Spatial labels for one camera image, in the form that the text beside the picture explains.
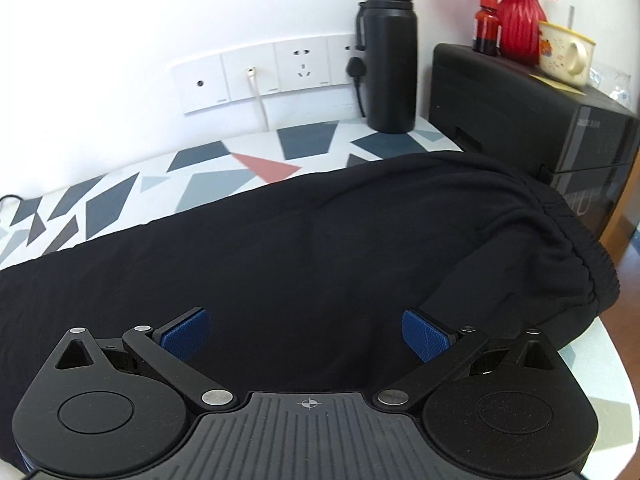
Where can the cream floral mug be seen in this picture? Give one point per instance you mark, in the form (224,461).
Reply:
(560,55)

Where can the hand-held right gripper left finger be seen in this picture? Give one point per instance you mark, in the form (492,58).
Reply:
(184,334)

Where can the clear plastic bag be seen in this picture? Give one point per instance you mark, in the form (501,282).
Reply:
(612,82)

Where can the black cabinet appliance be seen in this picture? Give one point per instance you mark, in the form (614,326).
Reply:
(525,120)

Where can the black pants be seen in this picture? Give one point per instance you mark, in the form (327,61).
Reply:
(300,260)

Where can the white power socket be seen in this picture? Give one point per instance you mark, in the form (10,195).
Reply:
(302,65)
(342,50)

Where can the small red bottle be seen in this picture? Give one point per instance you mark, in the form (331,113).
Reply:
(486,27)

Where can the white network wall plate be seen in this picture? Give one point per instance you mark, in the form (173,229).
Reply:
(235,80)

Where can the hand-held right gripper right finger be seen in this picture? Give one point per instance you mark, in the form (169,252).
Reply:
(425,336)

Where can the black water bottle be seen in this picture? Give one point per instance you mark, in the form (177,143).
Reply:
(387,60)

